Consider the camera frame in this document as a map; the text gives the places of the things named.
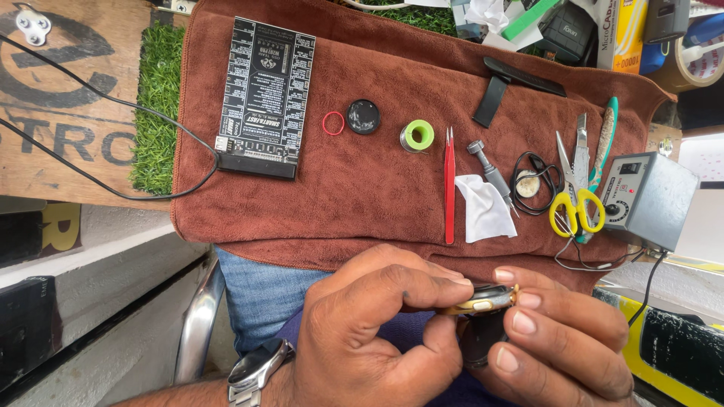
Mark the person's left hand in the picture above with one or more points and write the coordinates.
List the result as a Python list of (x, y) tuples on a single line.
[(350, 333)]

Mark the person's right hand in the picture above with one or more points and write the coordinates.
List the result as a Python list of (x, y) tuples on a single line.
[(571, 350)]

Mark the person's purple shirt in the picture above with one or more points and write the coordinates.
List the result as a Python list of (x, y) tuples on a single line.
[(407, 339)]

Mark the person's blue jeans leg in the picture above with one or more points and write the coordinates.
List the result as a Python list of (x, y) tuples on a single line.
[(260, 299)]

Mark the silver metal wristwatch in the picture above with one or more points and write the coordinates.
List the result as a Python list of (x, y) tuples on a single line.
[(257, 367)]

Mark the yellow and black case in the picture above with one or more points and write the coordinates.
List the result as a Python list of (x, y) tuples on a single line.
[(679, 350)]

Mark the brown towel cloth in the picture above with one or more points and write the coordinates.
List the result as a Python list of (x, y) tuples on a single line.
[(367, 198)]

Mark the chrome chair tube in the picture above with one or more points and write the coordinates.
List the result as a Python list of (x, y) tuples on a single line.
[(198, 328)]

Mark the white tissue paper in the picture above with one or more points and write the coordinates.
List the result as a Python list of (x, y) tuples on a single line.
[(483, 209)]

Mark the red tweezers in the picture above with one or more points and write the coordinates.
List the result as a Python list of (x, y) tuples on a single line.
[(449, 192)]

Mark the grey power supply box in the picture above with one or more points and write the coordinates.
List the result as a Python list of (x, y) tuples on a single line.
[(659, 198)]

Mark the grey precision screwdriver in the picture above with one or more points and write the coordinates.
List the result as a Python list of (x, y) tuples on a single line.
[(491, 169)]

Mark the green solder spool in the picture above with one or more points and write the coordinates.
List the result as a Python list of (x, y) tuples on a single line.
[(409, 141)]

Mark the black round tin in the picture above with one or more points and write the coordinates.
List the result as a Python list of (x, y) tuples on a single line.
[(362, 117)]

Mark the white box with pink print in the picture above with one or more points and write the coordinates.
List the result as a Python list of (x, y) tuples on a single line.
[(701, 164)]

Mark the black printed circuit board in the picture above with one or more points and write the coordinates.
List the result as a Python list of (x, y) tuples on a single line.
[(266, 96)]

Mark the green artificial grass mat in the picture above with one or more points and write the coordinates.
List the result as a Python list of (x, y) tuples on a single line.
[(158, 113)]

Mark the brown packing tape roll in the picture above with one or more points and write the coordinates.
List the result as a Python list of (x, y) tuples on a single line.
[(679, 70)]

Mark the yellow and white carton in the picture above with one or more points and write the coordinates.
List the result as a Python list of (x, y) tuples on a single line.
[(625, 34)]

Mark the black flat box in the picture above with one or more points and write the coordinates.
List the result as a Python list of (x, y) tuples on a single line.
[(28, 333)]

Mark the black and yellow sign panel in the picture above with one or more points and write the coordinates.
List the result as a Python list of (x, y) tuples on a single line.
[(34, 232)]

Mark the green flat strip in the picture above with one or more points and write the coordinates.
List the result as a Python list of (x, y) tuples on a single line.
[(529, 20)]

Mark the grey plastic device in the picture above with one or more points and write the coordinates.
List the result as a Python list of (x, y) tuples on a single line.
[(666, 20)]

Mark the blue plastic container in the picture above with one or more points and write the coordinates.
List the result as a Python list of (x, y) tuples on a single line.
[(704, 31)]

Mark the crumpled white paper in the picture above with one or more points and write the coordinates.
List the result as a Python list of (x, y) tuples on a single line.
[(486, 14)]

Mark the wooden board with black print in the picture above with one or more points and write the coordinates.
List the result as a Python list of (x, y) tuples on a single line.
[(62, 113)]

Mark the silver metal bracket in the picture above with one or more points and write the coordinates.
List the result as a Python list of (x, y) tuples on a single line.
[(33, 24)]

